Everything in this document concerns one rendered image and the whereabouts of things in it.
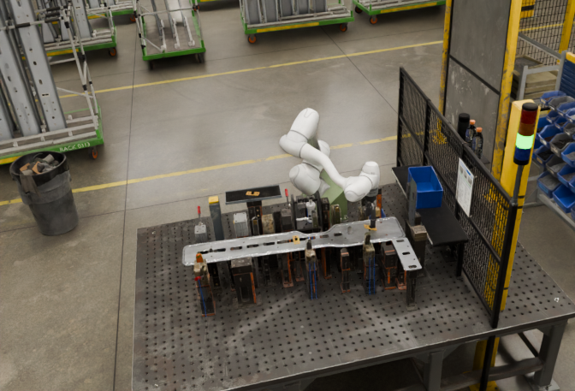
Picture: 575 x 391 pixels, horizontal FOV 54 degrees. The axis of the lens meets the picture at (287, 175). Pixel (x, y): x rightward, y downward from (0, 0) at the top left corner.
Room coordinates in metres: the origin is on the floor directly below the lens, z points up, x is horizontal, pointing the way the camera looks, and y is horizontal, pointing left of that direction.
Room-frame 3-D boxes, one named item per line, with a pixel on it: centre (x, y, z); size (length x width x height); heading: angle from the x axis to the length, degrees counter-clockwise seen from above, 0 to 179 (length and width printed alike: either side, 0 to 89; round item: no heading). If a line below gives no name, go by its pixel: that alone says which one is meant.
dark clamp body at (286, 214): (2.99, 0.03, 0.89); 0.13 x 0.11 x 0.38; 4
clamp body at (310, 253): (2.62, -0.09, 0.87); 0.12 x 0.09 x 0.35; 4
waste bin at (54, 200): (4.61, 2.28, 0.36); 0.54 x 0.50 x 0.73; 9
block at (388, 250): (2.65, -0.57, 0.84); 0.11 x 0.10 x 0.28; 4
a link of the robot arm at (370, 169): (2.82, -0.48, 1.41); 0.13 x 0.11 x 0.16; 142
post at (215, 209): (3.09, 0.49, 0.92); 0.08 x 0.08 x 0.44; 4
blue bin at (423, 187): (3.12, -0.90, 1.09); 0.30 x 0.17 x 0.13; 179
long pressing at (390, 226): (2.78, 0.00, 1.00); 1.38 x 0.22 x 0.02; 94
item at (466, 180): (2.77, -1.04, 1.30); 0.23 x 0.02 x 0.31; 4
